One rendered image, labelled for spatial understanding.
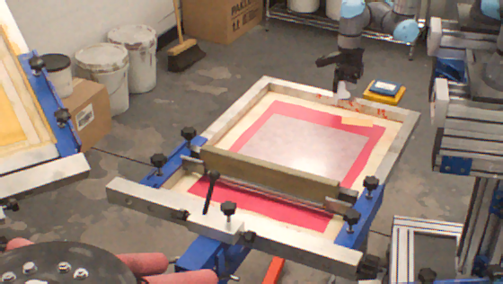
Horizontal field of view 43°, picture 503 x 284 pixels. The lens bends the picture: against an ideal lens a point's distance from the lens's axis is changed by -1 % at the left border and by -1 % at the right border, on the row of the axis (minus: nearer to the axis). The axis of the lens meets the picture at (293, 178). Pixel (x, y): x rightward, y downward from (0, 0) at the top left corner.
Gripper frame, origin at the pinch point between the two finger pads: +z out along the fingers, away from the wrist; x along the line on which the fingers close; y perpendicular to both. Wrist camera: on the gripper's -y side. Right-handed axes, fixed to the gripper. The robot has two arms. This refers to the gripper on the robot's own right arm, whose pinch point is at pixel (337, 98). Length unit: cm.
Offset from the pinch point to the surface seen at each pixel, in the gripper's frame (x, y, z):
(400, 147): -23.1, 28.6, -0.8
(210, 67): 179, -151, 98
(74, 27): 100, -200, 49
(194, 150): -57, -24, -4
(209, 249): -94, 2, -6
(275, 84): -1.8, -23.0, -0.7
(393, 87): 19.4, 15.2, 1.1
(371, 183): -55, 28, -8
